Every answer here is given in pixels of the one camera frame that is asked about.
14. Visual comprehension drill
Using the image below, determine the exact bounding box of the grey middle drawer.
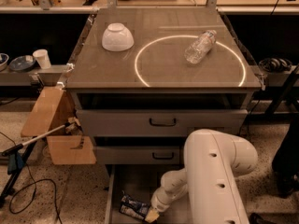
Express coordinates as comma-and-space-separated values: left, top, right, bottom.
93, 137, 185, 164

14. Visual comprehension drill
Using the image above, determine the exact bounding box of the grey open bottom drawer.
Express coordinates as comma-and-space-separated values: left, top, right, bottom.
104, 164, 217, 224

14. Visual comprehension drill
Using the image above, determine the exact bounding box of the coiled black cable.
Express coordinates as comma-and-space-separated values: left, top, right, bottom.
258, 57, 293, 74

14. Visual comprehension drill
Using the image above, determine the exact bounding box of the grey top drawer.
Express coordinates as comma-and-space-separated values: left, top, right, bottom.
75, 92, 249, 138

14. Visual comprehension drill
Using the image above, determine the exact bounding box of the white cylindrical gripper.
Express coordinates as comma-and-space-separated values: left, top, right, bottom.
145, 187, 174, 223

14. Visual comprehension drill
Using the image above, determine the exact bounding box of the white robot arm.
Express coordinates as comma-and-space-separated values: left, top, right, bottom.
149, 129, 258, 224

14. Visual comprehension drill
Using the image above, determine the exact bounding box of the white upturned bowl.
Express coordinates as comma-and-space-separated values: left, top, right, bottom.
102, 23, 134, 52

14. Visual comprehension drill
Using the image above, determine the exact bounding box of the clear plastic water bottle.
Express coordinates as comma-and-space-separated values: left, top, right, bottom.
184, 30, 217, 64

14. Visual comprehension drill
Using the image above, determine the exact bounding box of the grey bowl at edge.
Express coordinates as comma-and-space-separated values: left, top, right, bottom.
0, 53, 9, 71

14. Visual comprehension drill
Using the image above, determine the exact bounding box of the grey side shelf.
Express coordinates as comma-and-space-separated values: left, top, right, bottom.
0, 65, 66, 86

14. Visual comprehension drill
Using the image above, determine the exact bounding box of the grey drawer cabinet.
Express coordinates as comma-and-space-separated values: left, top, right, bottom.
65, 7, 262, 179

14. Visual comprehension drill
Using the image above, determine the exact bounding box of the blue chip bag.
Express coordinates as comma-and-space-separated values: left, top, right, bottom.
120, 192, 151, 221

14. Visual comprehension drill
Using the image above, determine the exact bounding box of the white paper cup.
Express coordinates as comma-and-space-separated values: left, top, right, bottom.
33, 49, 51, 69

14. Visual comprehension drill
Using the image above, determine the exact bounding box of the blue grey plate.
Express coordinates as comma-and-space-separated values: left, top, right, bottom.
8, 55, 36, 72

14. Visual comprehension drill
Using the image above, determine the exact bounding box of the reacher grabber tool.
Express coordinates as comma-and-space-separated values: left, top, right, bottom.
0, 118, 80, 207

